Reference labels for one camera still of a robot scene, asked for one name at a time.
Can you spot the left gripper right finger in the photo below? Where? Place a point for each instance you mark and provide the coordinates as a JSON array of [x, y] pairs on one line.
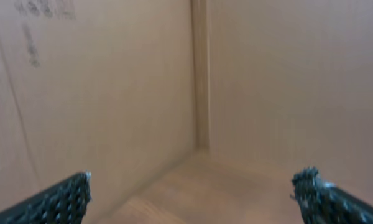
[[322, 202]]

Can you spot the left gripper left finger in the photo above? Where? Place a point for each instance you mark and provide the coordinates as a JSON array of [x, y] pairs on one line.
[[63, 203]]

